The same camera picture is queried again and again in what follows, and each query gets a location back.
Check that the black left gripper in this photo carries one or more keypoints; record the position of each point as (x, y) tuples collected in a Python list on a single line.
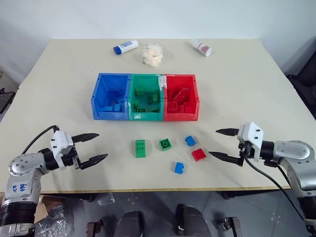
[(67, 161)]

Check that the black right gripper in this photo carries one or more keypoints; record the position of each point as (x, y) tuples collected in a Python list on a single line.
[(248, 149)]

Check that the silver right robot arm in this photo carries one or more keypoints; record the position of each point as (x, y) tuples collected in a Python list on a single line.
[(293, 158)]

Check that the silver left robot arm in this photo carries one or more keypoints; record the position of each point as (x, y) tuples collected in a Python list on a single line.
[(23, 170)]

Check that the small red building brick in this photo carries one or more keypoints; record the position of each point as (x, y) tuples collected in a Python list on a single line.
[(199, 155)]

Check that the small blue building brick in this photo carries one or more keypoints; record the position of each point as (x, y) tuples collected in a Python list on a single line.
[(190, 140), (180, 168)]

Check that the black table foot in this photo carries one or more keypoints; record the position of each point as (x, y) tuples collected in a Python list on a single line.
[(232, 195), (88, 197)]

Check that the long green building brick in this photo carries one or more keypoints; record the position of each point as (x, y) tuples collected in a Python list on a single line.
[(140, 148)]

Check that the small clear plastic bag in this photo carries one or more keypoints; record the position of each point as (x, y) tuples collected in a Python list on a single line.
[(106, 200)]

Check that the square green building brick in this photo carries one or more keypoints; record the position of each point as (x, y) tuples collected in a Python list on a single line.
[(165, 144)]

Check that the blue plastic bin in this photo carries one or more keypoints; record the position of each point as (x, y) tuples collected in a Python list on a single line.
[(108, 84)]

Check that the long red brick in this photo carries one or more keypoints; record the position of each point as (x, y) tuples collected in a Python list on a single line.
[(181, 94)]

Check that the brown cardboard box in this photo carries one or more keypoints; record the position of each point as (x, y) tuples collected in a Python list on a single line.
[(43, 209)]

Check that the dark metal caster foot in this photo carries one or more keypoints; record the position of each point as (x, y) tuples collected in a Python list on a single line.
[(100, 227), (228, 225)]

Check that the red plastic bin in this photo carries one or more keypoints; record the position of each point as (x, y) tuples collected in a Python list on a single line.
[(179, 81)]

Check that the crumpled clear plastic bag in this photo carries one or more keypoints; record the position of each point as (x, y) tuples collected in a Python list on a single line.
[(53, 224)]

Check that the dark rounded shape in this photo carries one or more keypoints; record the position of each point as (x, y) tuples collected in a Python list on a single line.
[(191, 221), (130, 224)]

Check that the green plastic bin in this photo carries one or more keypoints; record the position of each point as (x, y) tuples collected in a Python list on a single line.
[(145, 82)]

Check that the white tube with red label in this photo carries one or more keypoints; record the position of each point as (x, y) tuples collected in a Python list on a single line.
[(202, 48)]

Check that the white tube with blue cap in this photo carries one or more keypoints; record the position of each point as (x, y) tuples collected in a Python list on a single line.
[(127, 46)]

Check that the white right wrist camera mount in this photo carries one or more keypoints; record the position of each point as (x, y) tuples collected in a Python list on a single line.
[(253, 134)]

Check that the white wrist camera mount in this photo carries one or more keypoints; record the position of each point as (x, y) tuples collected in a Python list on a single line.
[(60, 143), (253, 134)]

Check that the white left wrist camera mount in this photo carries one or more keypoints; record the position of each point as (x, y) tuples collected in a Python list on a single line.
[(60, 143)]

